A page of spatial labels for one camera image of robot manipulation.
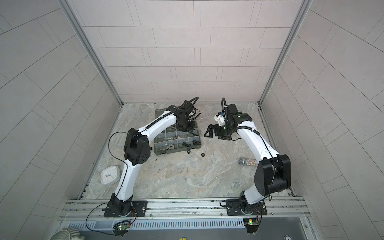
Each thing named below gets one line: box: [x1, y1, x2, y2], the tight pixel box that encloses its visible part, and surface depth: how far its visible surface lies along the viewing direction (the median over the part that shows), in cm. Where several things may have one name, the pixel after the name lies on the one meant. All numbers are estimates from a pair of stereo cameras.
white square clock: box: [100, 165, 121, 185], surface depth 79 cm
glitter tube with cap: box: [238, 158, 258, 167], surface depth 84 cm
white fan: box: [50, 228, 86, 240], surface depth 62 cm
